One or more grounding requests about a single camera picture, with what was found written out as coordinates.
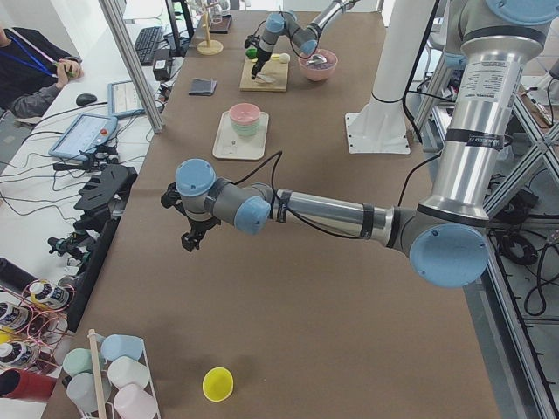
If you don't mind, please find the green lime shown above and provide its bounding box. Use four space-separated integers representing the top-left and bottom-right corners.
245 49 257 59

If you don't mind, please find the blue teach pendant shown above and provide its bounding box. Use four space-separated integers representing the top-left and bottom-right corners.
107 80 144 118
48 113 118 161

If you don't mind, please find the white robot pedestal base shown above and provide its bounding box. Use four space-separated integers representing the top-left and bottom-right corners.
346 1 414 155

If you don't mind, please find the red cylinder can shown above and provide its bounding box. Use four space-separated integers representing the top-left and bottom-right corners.
1 369 57 402

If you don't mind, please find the black computer mouse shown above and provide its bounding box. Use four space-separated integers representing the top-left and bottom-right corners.
75 93 98 106

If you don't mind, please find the cream rabbit tray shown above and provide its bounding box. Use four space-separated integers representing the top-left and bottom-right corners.
212 111 269 161

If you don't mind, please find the grey folded cloth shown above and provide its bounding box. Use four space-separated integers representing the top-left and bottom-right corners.
189 78 217 96

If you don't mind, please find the pastel cup rack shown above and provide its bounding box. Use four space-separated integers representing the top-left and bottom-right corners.
62 329 162 419

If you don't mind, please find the small pink bowl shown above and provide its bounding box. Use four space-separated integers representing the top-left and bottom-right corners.
229 103 261 126

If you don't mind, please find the black keyboard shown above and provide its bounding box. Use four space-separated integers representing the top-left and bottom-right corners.
134 26 162 65

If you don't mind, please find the green bowl stack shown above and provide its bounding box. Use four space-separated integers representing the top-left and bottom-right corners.
230 120 260 137

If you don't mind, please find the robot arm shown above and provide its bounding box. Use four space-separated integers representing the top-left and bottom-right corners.
245 1 357 79
162 1 558 288

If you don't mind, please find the wooden mug tree stand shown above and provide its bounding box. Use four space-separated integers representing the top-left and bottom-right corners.
193 1 224 56

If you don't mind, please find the blue teach pendant far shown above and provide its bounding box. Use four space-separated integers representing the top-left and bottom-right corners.
107 80 144 118

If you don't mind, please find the steel ice scoop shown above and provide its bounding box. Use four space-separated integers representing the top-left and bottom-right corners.
306 54 328 67

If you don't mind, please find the yellow plastic cup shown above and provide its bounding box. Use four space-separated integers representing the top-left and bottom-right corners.
202 367 234 402

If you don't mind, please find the bamboo cutting board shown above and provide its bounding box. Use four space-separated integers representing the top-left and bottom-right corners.
239 59 289 93

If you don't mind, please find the person in black jacket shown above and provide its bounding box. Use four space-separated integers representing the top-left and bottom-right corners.
1 27 83 119

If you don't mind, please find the white ceramic spoon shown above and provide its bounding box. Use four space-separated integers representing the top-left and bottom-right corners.
256 73 276 84

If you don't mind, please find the white steamed bun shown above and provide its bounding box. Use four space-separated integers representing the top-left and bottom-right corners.
279 53 291 64

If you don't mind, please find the blue teach pendant near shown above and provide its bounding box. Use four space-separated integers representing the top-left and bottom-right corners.
48 113 118 161

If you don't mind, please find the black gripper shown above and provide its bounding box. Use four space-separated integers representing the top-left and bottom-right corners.
251 48 271 80
181 216 221 251

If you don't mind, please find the large pink ice bowl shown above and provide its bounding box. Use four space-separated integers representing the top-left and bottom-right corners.
299 49 338 81

